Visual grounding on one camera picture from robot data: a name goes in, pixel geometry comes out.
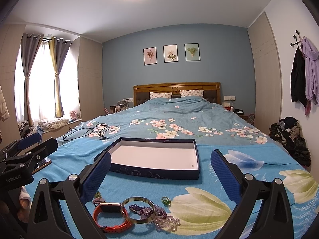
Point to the smartphone on bed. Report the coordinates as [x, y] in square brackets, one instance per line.
[42, 164]

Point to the black wall coat hook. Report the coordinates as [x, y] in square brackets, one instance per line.
[297, 41]

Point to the white flower framed picture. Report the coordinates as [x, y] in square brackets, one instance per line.
[170, 53]

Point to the person left hand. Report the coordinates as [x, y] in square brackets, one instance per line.
[25, 205]

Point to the pink flower framed picture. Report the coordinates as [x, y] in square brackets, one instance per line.
[150, 56]

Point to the right grey yellow curtain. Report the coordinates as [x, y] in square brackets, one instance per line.
[58, 50]

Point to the patterned pillow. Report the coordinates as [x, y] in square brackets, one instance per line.
[187, 93]
[154, 95]

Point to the green plant framed picture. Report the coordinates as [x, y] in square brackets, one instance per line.
[192, 52]

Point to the left grey yellow curtain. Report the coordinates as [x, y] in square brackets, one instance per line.
[29, 47]

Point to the grey yellow curtain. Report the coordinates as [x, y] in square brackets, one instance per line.
[58, 50]
[29, 47]

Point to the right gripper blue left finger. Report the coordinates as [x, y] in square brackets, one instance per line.
[94, 176]

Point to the tortoise shell bangle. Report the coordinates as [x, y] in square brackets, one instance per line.
[146, 214]

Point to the black hanging jacket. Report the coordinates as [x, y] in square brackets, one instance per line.
[297, 79]

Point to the wooden headboard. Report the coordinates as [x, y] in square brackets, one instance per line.
[211, 91]

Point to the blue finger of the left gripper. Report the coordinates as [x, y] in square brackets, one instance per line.
[29, 141]
[39, 152]

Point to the left patterned pillow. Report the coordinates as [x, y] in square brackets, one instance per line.
[154, 95]

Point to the navy box lid tray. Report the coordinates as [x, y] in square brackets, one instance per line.
[172, 159]

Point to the light blue floral blanket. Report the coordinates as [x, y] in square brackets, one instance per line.
[202, 205]

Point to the small pink fan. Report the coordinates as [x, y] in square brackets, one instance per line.
[73, 115]

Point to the blue grey floral duvet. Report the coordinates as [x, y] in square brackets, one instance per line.
[181, 118]

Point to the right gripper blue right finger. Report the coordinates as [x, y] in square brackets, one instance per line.
[229, 175]

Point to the white clothes on windowsill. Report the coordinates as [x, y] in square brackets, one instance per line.
[53, 124]

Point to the purple hanging jacket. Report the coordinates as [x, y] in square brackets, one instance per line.
[310, 53]

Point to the dark clothes pile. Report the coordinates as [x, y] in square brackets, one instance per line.
[288, 133]

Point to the right patterned pillow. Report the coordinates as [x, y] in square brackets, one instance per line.
[187, 93]

